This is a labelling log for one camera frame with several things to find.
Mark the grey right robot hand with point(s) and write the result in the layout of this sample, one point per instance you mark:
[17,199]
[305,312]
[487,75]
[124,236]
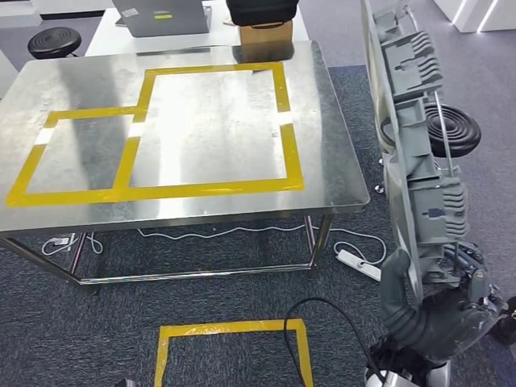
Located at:
[451,320]

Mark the grey plastic wheel hubcap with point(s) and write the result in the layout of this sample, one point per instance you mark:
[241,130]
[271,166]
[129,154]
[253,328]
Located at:
[411,64]

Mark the black round floor device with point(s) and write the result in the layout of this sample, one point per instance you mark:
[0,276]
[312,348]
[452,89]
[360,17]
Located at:
[508,326]

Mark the white power strip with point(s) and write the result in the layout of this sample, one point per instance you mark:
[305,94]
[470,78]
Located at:
[358,264]

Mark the black stool seat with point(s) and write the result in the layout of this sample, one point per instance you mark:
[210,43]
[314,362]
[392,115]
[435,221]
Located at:
[456,131]
[54,41]

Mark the yellow floor tape square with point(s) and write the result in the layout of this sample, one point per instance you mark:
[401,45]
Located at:
[225,327]

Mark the white partition with light strips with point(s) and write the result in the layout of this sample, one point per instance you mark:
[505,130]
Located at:
[499,16]

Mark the yellow bench tape strip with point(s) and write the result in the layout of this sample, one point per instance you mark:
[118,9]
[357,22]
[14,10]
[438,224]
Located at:
[201,189]

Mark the cardboard box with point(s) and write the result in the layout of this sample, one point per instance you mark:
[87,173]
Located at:
[265,34]

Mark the black carrying case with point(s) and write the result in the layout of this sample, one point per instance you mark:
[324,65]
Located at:
[262,10]

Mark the large yellow bench tape rectangle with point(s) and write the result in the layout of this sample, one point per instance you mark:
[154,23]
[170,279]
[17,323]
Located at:
[213,68]

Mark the black robot foot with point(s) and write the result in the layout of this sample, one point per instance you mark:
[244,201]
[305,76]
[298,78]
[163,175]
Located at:
[124,383]

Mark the grey laptop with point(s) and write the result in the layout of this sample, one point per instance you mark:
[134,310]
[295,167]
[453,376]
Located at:
[161,21]

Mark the small floor power socket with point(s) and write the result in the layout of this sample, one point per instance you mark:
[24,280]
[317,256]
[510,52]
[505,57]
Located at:
[61,241]

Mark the steel table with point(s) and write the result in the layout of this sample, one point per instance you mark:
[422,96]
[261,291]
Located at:
[6,75]

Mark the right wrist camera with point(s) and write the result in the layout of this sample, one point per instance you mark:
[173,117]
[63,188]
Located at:
[439,376]

